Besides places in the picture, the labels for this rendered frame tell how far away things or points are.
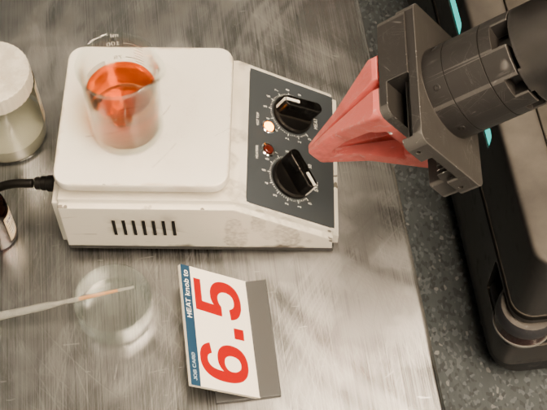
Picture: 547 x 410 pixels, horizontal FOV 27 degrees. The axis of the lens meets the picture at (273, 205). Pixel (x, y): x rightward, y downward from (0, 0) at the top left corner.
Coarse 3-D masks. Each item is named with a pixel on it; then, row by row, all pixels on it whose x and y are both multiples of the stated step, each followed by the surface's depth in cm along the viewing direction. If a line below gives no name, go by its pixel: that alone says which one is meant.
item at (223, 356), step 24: (192, 288) 78; (216, 288) 80; (216, 312) 79; (240, 312) 80; (216, 336) 78; (240, 336) 79; (216, 360) 77; (240, 360) 78; (216, 384) 76; (240, 384) 77
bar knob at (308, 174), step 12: (288, 156) 81; (300, 156) 81; (276, 168) 81; (288, 168) 81; (300, 168) 80; (276, 180) 80; (288, 180) 81; (300, 180) 80; (312, 180) 80; (288, 192) 80; (300, 192) 81
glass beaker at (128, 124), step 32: (96, 32) 74; (128, 32) 74; (96, 64) 76; (160, 64) 73; (96, 96) 72; (128, 96) 72; (160, 96) 76; (96, 128) 76; (128, 128) 75; (160, 128) 78
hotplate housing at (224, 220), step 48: (240, 96) 83; (240, 144) 81; (96, 192) 79; (144, 192) 79; (192, 192) 79; (240, 192) 79; (336, 192) 84; (96, 240) 82; (144, 240) 82; (192, 240) 82; (240, 240) 82; (288, 240) 82; (336, 240) 83
